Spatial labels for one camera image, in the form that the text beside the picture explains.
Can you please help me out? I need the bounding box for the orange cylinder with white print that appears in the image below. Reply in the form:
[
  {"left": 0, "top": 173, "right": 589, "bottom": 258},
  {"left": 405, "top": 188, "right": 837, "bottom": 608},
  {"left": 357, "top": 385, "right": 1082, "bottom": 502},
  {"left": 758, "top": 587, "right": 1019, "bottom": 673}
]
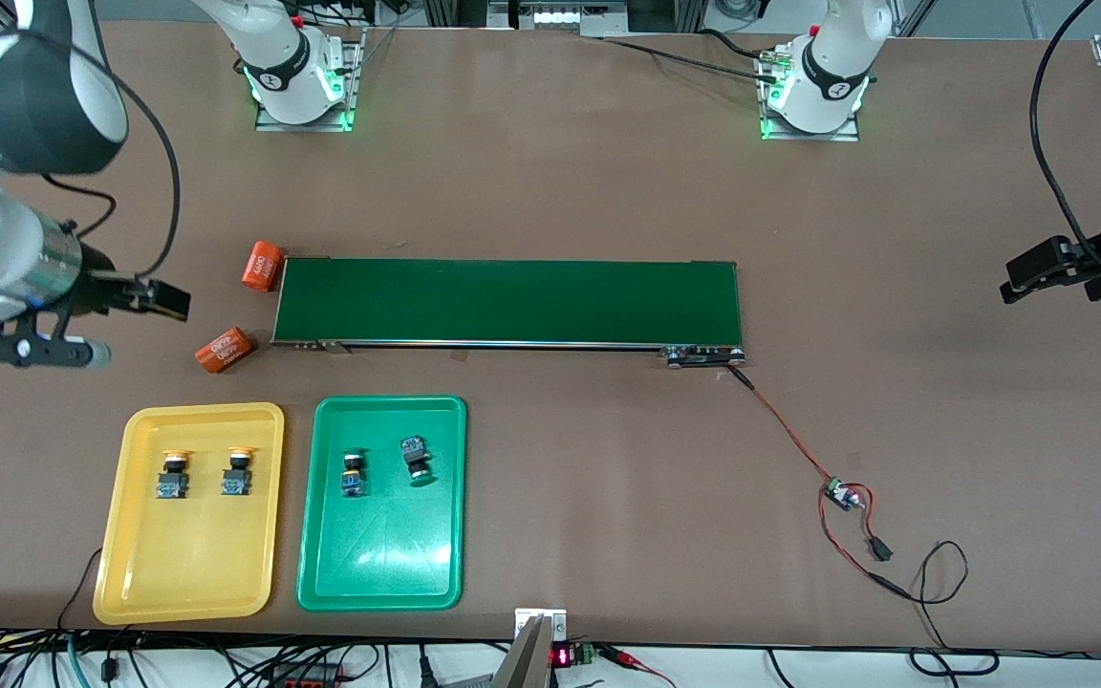
[
  {"left": 241, "top": 241, "right": 284, "bottom": 292},
  {"left": 194, "top": 326, "right": 257, "bottom": 375}
]

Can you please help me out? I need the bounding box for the yellow mushroom push button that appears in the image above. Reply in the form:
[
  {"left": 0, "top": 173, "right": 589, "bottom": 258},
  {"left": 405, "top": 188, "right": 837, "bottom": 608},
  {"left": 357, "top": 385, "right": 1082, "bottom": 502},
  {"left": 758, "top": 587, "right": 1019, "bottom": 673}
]
[
  {"left": 221, "top": 445, "right": 256, "bottom": 498},
  {"left": 156, "top": 447, "right": 191, "bottom": 502}
]

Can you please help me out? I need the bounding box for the yellow plastic tray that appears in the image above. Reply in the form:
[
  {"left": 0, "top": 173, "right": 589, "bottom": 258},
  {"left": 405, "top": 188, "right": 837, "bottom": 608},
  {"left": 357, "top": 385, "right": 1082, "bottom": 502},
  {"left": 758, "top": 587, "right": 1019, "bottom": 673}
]
[{"left": 93, "top": 402, "right": 286, "bottom": 626}]

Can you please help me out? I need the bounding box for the green plastic tray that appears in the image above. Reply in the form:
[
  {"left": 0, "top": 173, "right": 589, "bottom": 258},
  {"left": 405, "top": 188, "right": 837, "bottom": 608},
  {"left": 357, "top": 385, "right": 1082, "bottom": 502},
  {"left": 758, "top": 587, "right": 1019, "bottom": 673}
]
[{"left": 296, "top": 396, "right": 468, "bottom": 613}]

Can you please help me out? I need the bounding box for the green conveyor belt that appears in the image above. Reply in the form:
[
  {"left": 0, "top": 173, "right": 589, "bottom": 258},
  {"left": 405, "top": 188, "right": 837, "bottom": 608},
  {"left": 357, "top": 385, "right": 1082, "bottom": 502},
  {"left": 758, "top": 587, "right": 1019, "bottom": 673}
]
[{"left": 270, "top": 256, "right": 747, "bottom": 369}]

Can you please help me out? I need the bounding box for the red black power strip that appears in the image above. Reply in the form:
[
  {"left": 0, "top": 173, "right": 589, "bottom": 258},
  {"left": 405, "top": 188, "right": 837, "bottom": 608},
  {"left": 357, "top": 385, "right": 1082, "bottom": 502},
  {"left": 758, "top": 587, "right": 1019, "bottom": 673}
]
[{"left": 269, "top": 662, "right": 341, "bottom": 688}]

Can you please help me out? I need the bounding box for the red clip lead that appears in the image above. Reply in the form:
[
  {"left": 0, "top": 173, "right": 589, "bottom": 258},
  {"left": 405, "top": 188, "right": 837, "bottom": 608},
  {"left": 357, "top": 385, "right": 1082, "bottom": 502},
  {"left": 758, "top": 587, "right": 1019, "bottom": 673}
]
[{"left": 598, "top": 645, "right": 678, "bottom": 688}]

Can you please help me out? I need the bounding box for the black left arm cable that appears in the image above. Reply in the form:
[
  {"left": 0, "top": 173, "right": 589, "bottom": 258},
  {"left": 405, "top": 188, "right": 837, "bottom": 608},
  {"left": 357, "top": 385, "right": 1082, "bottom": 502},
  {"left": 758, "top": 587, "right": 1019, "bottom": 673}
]
[{"left": 1030, "top": 0, "right": 1101, "bottom": 286}]

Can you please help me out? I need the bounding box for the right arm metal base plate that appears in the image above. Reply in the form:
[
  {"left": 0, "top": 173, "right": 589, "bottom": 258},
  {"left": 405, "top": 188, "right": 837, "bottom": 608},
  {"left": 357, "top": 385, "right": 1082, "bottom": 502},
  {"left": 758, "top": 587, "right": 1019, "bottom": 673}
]
[{"left": 255, "top": 38, "right": 365, "bottom": 133}]

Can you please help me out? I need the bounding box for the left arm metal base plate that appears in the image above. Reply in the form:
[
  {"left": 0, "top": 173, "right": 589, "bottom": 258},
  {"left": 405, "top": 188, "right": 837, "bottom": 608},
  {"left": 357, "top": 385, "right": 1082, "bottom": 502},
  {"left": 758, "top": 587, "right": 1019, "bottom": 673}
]
[{"left": 763, "top": 113, "right": 860, "bottom": 142}]

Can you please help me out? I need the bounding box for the red and black wire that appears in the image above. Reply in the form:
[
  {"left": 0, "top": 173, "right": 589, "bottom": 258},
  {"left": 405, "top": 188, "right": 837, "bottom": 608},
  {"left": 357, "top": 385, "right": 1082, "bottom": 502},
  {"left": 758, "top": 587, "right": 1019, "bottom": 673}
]
[{"left": 724, "top": 366, "right": 886, "bottom": 582}]

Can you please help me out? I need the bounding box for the thin black cable loop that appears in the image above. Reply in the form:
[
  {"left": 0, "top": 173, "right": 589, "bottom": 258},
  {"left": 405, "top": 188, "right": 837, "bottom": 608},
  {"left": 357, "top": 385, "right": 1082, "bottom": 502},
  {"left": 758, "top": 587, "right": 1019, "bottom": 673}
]
[{"left": 874, "top": 541, "right": 1001, "bottom": 677}]

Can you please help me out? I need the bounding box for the black cable to arm base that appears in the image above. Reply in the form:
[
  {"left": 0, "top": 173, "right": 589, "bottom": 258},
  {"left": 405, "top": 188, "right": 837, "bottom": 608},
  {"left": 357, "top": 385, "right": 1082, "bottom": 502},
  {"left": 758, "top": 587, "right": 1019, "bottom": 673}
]
[{"left": 598, "top": 29, "right": 783, "bottom": 83}]

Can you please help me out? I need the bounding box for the silver camera mount bracket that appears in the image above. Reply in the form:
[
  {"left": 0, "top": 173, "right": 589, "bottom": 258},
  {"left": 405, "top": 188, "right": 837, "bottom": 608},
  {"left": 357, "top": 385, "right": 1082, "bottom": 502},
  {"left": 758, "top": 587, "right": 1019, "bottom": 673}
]
[{"left": 491, "top": 608, "right": 569, "bottom": 688}]

